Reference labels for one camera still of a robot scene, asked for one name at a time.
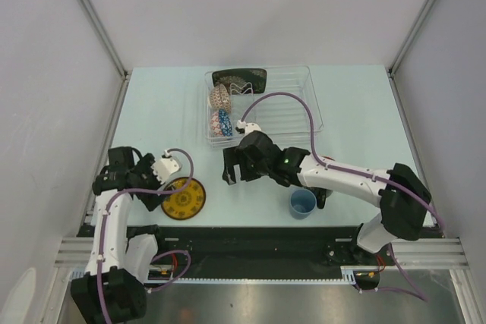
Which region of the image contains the blue patterned bowl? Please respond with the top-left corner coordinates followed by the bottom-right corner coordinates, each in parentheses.
top-left (209, 109), bottom-right (233, 137)

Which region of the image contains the yellow round plate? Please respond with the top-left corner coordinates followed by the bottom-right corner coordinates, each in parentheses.
top-left (161, 179), bottom-right (207, 221)

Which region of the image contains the red-white patterned bowl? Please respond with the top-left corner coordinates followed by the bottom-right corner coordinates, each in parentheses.
top-left (207, 84), bottom-right (232, 113)

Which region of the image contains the clear wire dish rack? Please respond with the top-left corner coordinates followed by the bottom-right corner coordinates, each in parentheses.
top-left (201, 66), bottom-right (323, 148)

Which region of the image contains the black floral square plate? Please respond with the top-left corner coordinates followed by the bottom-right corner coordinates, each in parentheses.
top-left (211, 68), bottom-right (267, 94)

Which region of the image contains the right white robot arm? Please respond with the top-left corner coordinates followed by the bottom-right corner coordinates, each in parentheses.
top-left (222, 131), bottom-right (431, 264)

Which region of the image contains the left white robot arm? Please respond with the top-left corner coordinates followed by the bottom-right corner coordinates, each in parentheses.
top-left (71, 146), bottom-right (181, 323)

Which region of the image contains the light blue cup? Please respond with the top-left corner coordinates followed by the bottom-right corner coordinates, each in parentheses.
top-left (289, 189), bottom-right (317, 219)

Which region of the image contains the red black mug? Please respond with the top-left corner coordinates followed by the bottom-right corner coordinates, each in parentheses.
top-left (309, 155), bottom-right (337, 210)

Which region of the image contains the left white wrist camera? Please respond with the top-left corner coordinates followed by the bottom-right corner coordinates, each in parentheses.
top-left (150, 156), bottom-right (181, 184)

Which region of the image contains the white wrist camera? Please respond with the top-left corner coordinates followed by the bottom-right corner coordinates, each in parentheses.
top-left (235, 120), bottom-right (261, 136)
top-left (150, 156), bottom-right (181, 184)

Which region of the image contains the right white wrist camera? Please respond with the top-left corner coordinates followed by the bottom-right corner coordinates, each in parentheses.
top-left (235, 120), bottom-right (261, 136)

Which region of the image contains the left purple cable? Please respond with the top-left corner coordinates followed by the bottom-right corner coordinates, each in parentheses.
top-left (96, 148), bottom-right (195, 324)

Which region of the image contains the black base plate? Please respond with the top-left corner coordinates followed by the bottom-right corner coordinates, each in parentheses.
top-left (77, 225), bottom-right (394, 279)

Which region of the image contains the grey cable duct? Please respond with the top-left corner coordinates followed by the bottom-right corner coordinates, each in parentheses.
top-left (70, 266), bottom-right (380, 285)

